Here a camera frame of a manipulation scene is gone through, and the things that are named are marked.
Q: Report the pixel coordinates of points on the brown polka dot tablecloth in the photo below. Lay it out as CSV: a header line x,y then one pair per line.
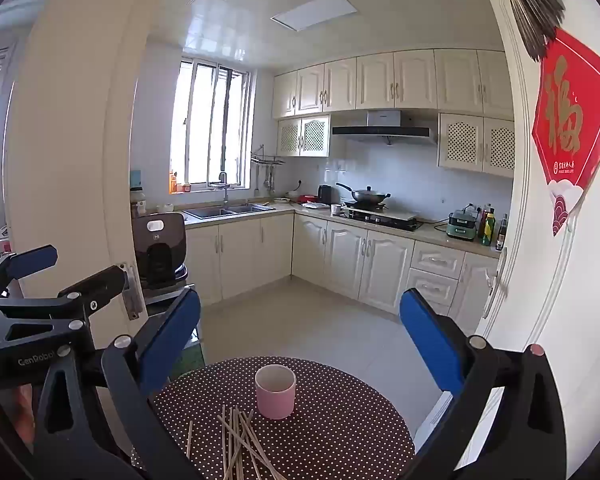
x,y
330,435

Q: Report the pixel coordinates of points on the glass jar dark lid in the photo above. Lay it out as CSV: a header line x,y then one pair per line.
x,y
138,202

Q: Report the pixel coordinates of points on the white base cabinets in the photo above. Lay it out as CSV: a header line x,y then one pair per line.
x,y
345,260

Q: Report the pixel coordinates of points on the metal door latch plate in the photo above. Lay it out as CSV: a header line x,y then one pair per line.
x,y
131,292

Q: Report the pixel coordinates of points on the pink cup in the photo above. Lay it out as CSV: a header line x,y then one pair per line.
x,y
275,402

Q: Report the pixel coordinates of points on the black appliance on rack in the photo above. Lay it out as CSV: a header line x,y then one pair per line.
x,y
160,250

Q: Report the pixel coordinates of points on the orange bottle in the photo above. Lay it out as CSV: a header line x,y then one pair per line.
x,y
173,182

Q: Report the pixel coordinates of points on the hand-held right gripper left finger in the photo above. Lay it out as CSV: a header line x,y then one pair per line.
x,y
172,340

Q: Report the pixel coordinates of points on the steel wok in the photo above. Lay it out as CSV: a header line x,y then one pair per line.
x,y
367,195

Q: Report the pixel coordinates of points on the steel sink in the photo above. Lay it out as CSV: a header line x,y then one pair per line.
x,y
220,211

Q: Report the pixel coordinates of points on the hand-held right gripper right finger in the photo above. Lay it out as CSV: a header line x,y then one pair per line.
x,y
430,345

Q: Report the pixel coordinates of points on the black gas stove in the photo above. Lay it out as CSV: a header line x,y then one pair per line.
x,y
375,220

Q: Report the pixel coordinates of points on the ceiling light panel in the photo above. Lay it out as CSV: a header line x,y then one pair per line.
x,y
312,12

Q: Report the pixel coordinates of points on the wide lattice door cabinet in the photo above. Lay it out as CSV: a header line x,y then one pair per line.
x,y
475,145

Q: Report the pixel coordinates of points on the white door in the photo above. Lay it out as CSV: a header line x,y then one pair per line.
x,y
530,285

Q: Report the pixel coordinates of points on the red wall decoration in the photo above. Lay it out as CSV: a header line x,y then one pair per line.
x,y
570,110

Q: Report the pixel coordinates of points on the small lattice door cabinet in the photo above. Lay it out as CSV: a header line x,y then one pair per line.
x,y
302,136

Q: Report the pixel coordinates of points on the wall utensil rack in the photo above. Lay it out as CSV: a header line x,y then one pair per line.
x,y
266,160

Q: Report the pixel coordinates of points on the bunch of wooden chopsticks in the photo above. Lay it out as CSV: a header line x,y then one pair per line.
x,y
236,435

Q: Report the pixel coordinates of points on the person's left hand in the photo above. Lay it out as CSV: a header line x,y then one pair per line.
x,y
22,410

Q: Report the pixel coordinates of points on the barred kitchen window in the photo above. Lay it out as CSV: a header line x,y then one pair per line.
x,y
200,125

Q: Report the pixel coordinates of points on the red box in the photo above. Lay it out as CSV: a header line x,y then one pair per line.
x,y
308,199

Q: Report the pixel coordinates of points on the green kitchen appliance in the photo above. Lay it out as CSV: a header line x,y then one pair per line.
x,y
461,227

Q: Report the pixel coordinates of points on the steel faucet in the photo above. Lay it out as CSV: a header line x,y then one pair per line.
x,y
224,187

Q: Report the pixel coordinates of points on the grey hand fan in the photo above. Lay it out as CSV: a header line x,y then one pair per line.
x,y
535,5

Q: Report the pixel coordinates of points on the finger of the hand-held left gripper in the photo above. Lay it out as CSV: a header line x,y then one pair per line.
x,y
32,261
95,285

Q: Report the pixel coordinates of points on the range hood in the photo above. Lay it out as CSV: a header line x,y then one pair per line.
x,y
380,130

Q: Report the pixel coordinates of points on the white wall cabinet row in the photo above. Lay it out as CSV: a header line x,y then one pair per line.
x,y
380,82

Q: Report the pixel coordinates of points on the black kettle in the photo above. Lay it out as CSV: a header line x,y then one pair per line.
x,y
325,194

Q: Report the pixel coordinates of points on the dark sauce bottle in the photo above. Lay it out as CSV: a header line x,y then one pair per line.
x,y
501,235

